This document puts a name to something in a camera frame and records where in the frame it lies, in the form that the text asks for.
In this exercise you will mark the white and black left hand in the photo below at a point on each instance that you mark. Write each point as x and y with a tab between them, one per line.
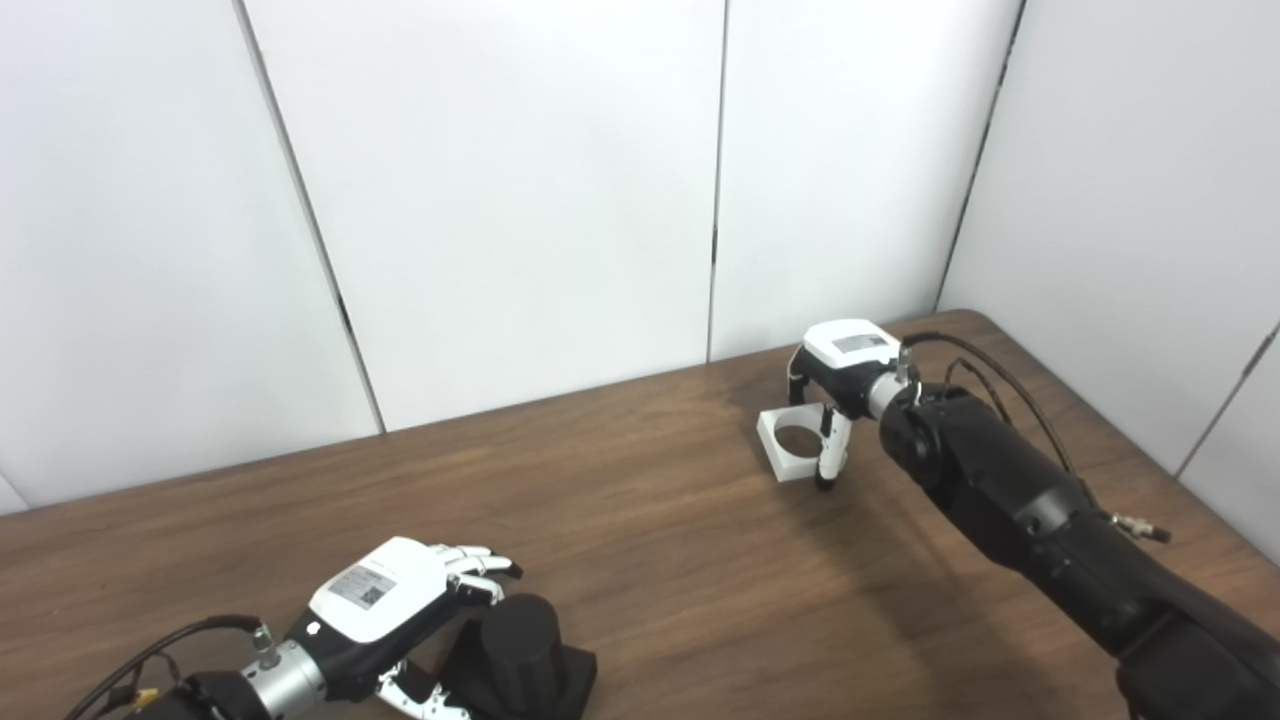
380	600

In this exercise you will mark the white and black right hand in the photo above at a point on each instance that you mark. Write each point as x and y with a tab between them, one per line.
850	365

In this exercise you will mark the white square piece with hole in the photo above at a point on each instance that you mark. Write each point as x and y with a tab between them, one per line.
800	468

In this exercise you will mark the black peg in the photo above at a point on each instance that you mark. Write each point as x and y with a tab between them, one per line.
520	650

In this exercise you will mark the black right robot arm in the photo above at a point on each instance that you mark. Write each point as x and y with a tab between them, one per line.
1000	480

